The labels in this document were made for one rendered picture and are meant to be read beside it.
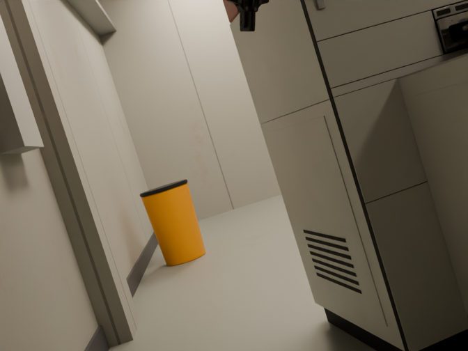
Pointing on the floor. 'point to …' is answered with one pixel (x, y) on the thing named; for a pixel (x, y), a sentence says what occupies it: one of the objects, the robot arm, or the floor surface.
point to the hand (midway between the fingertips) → (247, 21)
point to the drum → (174, 222)
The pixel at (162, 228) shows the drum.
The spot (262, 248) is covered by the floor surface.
